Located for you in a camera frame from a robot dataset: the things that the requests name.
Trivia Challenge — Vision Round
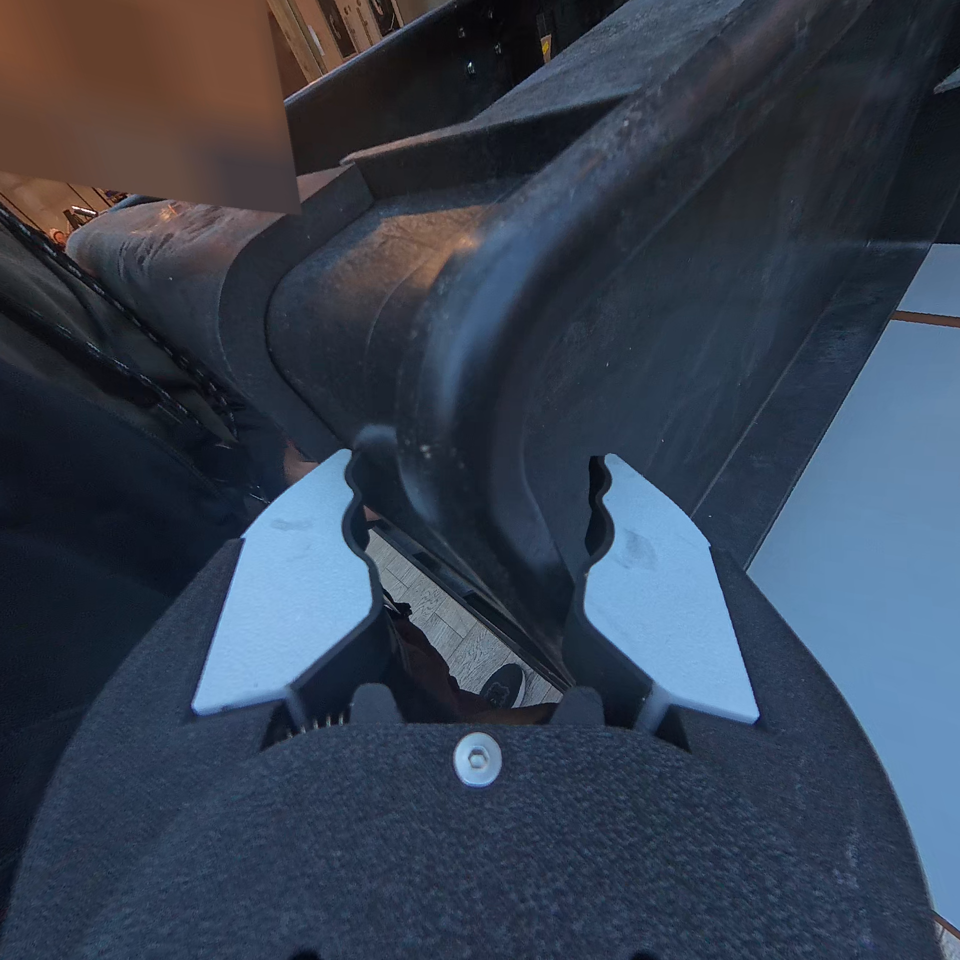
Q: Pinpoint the person's black shoe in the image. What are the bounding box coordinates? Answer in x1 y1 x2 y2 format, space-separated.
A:
475 661 528 711

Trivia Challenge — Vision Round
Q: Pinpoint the white desk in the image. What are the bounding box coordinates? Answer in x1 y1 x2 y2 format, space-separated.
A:
744 243 960 935

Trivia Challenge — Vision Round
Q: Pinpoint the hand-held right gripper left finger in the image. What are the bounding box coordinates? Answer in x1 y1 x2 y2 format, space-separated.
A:
190 448 387 715

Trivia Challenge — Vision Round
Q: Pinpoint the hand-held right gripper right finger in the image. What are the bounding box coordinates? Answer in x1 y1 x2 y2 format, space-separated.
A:
566 452 760 732

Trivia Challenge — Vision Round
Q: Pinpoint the large black plastic bin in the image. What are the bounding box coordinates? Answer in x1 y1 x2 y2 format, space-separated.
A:
345 0 960 680

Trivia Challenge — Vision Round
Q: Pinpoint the dark wall poster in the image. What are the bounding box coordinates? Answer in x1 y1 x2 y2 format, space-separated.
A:
316 0 357 60

